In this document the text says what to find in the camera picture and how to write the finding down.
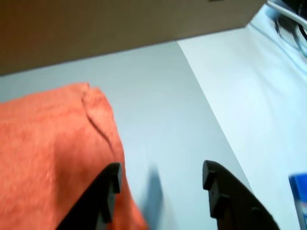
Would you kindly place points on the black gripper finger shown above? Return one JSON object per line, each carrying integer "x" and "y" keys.
{"x": 237, "y": 203}
{"x": 96, "y": 198}

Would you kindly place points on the orange terry towel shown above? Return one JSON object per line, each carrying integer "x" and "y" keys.
{"x": 48, "y": 143}

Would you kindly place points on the blue office chair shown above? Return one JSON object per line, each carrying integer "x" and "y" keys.
{"x": 299, "y": 189}

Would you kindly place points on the grey desk mat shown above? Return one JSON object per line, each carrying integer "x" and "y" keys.
{"x": 156, "y": 95}

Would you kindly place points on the cardboard business monitor box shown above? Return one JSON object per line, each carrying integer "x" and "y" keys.
{"x": 96, "y": 28}

